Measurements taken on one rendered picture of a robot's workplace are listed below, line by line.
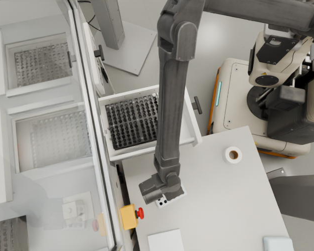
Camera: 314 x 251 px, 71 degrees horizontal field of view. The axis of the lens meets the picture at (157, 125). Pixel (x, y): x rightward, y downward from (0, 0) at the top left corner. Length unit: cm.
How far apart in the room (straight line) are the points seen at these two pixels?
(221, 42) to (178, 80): 171
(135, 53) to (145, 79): 25
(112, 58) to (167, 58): 155
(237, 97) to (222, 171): 77
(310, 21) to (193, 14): 31
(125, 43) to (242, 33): 106
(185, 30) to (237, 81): 128
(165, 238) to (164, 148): 46
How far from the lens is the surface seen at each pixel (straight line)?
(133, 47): 204
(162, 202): 91
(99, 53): 97
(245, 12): 54
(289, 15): 62
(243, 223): 102
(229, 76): 169
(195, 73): 197
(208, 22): 229
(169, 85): 49
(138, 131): 83
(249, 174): 103
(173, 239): 95
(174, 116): 53
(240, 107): 162
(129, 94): 90
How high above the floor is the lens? 171
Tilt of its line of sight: 75 degrees down
